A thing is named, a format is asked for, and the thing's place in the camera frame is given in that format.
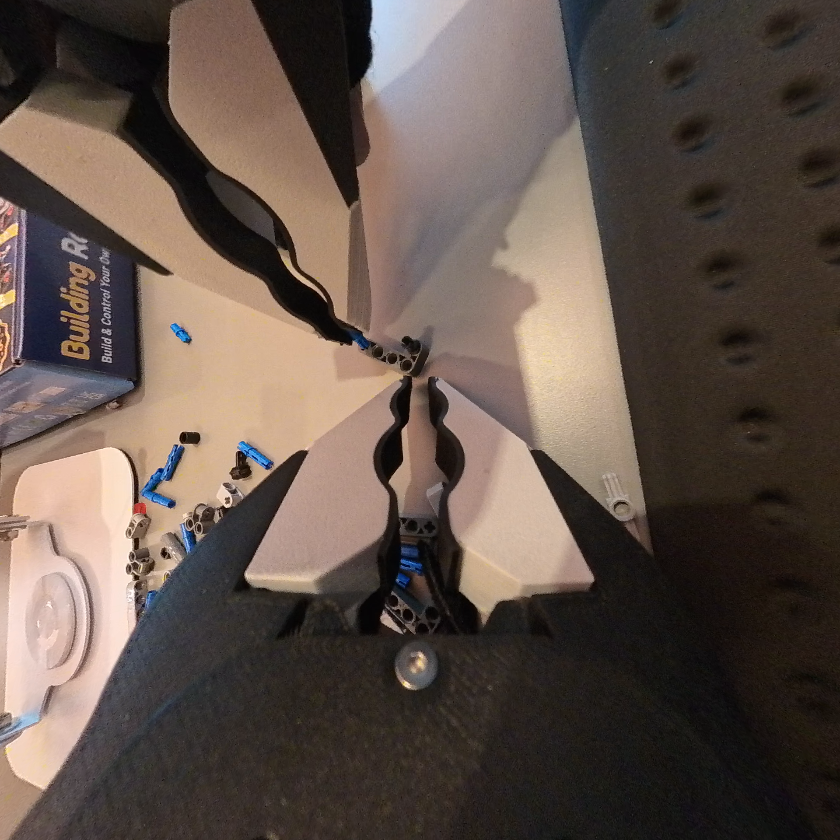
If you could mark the grey cross axle connector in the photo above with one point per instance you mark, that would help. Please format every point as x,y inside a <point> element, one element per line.
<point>618,504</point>

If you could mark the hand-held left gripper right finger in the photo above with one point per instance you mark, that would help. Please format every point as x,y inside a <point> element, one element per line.
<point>518,518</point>

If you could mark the blue robot kit box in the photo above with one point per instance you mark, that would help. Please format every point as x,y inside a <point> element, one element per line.
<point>65,315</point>

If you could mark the pile of building pieces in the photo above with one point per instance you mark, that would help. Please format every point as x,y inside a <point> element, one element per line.
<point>228,493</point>

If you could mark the metal stand bracket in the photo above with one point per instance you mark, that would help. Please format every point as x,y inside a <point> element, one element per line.
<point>13,527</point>
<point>16,725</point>

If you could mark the grey beam piece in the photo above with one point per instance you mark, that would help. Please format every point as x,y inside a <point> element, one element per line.
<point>394,359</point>

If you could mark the long blue pin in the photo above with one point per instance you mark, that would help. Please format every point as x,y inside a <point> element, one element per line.
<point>359,338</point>

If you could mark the blue connector pin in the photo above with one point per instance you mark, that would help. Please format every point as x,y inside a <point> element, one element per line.
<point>180,333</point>

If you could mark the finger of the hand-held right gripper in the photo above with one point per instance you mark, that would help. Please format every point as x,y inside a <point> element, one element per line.
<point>262,131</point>
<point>79,164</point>

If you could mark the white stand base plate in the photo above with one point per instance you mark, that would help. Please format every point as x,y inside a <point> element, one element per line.
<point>98,499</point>

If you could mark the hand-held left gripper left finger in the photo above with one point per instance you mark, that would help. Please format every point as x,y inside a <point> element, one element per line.
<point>315,518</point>

